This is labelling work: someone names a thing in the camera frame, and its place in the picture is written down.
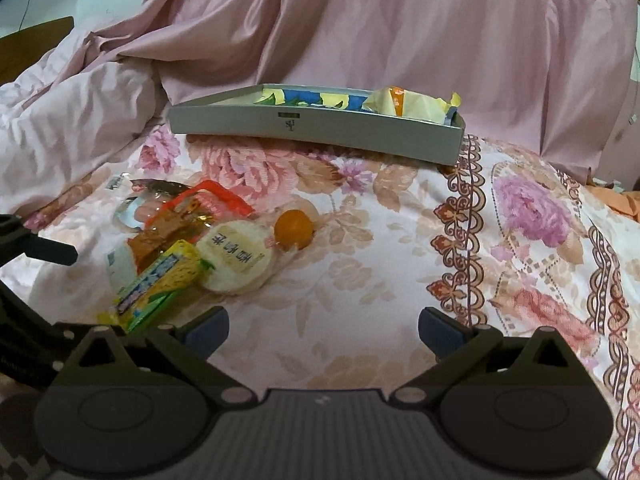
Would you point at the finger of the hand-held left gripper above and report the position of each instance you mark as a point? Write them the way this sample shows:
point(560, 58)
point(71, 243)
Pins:
point(50, 252)

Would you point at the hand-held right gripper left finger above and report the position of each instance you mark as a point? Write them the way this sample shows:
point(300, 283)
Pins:
point(209, 331)

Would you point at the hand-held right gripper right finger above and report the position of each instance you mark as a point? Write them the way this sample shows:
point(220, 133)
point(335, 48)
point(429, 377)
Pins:
point(440, 332)

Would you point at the small white snack packet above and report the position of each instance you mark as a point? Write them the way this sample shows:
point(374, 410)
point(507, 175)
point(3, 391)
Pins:
point(119, 267)

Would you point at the yellow green candy box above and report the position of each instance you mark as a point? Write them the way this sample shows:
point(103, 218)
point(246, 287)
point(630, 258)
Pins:
point(155, 280)

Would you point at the round rice cracker packet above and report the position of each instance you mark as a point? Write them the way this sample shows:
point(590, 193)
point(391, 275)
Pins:
point(235, 260)

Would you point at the pink sausage packet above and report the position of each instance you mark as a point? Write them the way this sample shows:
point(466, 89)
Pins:
point(142, 212)

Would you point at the brown snack packet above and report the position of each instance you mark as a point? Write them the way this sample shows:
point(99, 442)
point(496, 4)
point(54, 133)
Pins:
point(160, 240)

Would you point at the dried fish packet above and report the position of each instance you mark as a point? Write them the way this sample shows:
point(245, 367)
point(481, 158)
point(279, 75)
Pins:
point(150, 186)

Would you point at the red orange snack packet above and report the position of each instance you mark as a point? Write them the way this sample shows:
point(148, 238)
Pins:
point(220, 200)

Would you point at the orange ball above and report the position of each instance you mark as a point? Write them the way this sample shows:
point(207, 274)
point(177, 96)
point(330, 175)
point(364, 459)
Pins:
point(294, 230)

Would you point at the grey cardboard box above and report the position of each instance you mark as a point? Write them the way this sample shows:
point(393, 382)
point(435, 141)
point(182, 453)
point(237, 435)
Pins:
point(310, 125)

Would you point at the floral bedsheet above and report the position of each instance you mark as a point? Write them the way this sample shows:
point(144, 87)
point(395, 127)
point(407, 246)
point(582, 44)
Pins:
point(375, 260)

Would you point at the pale pink quilt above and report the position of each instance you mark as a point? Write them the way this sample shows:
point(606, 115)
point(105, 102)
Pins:
point(75, 125)

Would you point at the wooden headboard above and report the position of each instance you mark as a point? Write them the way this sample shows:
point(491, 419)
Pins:
point(30, 52)

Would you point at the orange cloth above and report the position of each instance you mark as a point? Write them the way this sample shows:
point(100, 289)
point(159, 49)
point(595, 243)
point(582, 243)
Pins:
point(617, 200)

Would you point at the yellow crinkled packet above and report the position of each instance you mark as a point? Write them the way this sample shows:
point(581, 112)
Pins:
point(452, 107)

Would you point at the cream cake packet orange label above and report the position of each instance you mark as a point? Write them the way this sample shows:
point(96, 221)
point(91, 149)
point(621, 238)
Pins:
point(400, 105)

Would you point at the pink curtain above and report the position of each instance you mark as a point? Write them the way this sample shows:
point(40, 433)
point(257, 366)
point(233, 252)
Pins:
point(375, 25)

